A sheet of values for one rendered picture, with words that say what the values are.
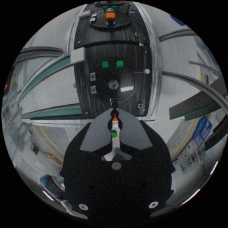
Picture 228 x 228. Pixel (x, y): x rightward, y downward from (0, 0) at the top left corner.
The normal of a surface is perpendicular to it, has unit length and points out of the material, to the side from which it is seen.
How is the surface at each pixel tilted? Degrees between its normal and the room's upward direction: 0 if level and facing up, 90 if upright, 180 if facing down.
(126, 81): 0
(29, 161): 90
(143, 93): 0
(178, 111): 90
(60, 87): 0
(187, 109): 90
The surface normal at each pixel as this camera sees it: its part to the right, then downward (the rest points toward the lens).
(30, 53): 1.00, -0.05
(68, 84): 0.03, 0.53
